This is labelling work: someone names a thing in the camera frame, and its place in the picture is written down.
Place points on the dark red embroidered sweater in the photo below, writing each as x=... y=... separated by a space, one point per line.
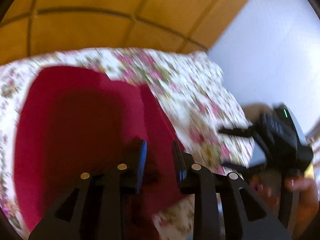
x=75 y=130

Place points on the person's right hand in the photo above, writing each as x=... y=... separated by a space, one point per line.
x=305 y=195

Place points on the floral bed blanket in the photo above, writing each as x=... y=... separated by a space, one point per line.
x=187 y=80

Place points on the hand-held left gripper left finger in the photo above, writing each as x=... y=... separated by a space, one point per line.
x=143 y=157

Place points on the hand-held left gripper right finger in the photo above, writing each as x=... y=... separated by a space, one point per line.
x=178 y=160

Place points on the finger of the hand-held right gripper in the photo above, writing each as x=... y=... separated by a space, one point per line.
x=240 y=168
x=235 y=131

